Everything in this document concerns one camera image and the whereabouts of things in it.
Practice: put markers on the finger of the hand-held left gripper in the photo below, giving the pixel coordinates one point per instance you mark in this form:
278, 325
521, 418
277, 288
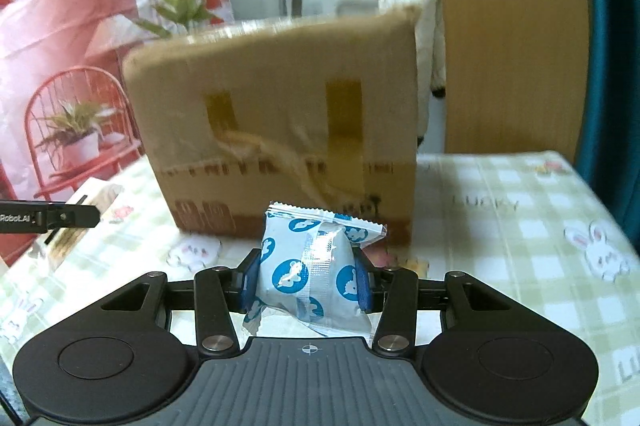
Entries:
50, 217

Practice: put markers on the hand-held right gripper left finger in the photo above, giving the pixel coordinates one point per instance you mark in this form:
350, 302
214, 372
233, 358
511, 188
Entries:
250, 281

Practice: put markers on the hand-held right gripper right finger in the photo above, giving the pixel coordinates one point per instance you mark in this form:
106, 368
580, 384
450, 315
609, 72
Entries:
362, 281

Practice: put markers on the small box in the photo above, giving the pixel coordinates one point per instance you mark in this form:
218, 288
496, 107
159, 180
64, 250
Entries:
95, 196

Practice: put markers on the white blue snack packet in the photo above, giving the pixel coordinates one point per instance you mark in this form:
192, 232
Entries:
310, 276

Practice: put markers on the brown cardboard box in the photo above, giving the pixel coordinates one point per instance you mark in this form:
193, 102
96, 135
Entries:
280, 80

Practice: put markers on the checked bunny tablecloth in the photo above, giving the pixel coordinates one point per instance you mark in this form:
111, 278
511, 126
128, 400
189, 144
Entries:
500, 256

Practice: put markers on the red printed backdrop cloth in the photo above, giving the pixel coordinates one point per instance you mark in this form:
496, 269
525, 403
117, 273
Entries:
60, 30

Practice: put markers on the wooden board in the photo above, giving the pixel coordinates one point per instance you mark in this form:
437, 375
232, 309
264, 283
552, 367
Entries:
510, 30

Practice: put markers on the teal curtain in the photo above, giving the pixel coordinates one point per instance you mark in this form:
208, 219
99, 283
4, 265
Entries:
615, 80

